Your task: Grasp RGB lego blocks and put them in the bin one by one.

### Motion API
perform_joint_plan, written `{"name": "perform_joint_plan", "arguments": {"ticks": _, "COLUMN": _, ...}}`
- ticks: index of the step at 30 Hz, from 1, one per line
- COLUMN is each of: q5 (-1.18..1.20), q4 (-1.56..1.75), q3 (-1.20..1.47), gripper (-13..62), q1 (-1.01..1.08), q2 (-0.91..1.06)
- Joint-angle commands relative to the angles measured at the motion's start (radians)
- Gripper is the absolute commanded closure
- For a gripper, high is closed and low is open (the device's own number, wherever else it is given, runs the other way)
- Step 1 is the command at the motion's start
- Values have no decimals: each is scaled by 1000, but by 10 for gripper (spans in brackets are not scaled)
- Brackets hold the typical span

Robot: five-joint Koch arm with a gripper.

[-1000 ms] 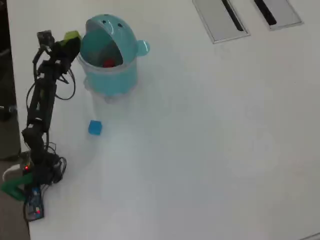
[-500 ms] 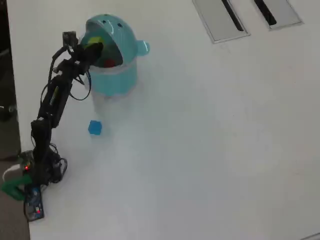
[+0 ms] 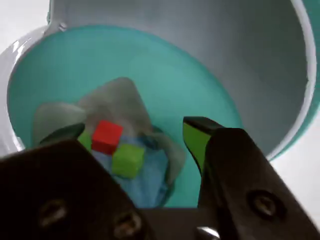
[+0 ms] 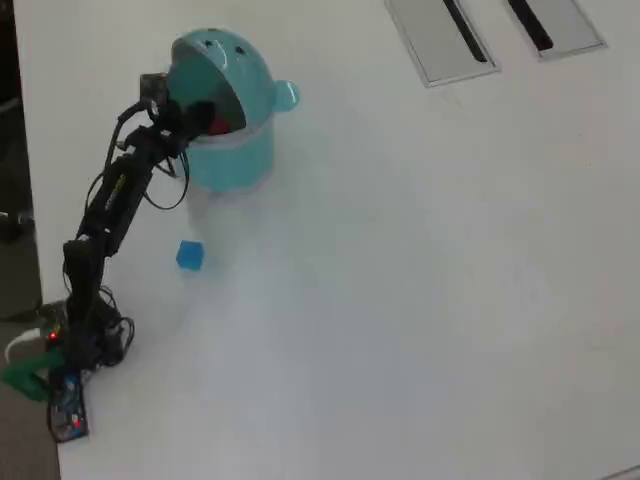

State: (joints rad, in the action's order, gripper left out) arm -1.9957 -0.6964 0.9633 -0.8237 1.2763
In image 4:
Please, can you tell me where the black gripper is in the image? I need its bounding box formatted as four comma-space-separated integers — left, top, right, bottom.
144, 97, 217, 151

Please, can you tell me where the blue lego block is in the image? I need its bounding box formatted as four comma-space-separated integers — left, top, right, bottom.
175, 239, 207, 274

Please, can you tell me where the teal bin with domed lid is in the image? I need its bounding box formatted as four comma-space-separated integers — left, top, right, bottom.
159, 28, 302, 194

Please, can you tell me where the grey adapter with red light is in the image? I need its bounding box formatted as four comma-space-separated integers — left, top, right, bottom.
37, 301, 69, 349

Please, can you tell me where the green table clamp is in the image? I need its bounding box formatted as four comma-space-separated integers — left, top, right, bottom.
1, 348, 66, 402

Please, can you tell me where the blue controller circuit board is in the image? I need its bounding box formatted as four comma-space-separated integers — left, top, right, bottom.
49, 369, 91, 444

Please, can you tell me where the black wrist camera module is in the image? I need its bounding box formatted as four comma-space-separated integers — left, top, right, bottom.
139, 72, 169, 104

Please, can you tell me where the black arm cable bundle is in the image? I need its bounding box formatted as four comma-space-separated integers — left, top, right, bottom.
85, 99, 194, 212

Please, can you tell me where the silver table cable hatch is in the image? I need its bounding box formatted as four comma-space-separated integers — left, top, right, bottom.
383, 0, 502, 89
504, 0, 609, 62

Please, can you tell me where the black power cable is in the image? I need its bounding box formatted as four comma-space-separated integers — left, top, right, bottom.
46, 372, 66, 442

